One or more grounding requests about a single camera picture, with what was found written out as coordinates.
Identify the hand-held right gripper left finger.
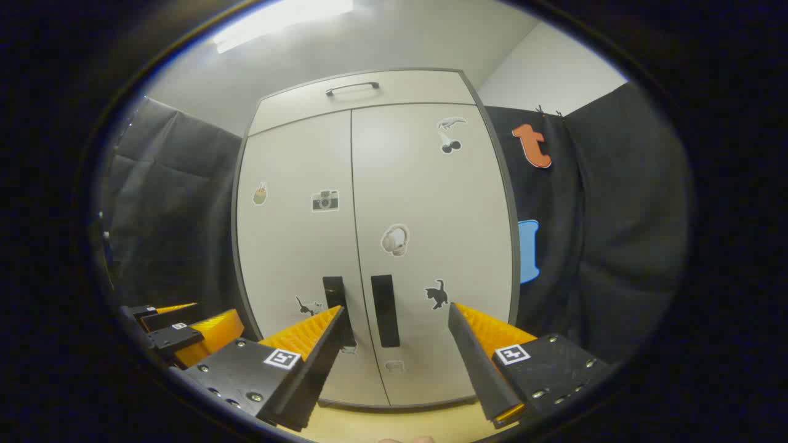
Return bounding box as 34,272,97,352
183,305,347,433

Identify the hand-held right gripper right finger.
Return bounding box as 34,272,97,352
448,301,611,430

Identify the black door handle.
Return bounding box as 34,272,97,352
323,276,358,348
371,274,401,349

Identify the grey double-door shoe cabinet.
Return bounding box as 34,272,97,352
231,66,523,412

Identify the white cabinet door camera sticker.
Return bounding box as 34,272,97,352
236,110,392,408

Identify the white cabinet door headphone sticker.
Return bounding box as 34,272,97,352
351,103,515,408

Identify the white cabinet drawer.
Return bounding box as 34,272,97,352
249,70,476,136

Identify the black backdrop cloth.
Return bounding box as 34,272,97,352
105,97,247,311
483,82,689,365

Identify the dark metal drawer handle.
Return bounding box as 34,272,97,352
325,81,380,97

